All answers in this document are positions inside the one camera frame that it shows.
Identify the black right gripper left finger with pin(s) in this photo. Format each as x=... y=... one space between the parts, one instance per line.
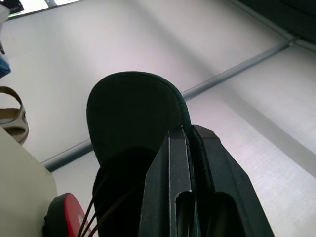
x=163 y=187

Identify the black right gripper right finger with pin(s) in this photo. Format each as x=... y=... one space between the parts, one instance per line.
x=229 y=172

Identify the dark green cap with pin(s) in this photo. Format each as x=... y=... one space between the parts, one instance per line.
x=128 y=111

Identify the red and black round object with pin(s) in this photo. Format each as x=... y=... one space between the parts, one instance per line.
x=66 y=214

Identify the cream white rounded board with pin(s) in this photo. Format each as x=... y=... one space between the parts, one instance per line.
x=22 y=185

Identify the blue and white object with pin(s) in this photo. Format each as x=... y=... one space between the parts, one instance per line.
x=4 y=67

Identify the grey wall conduit pipe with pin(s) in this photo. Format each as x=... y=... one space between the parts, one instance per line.
x=234 y=70

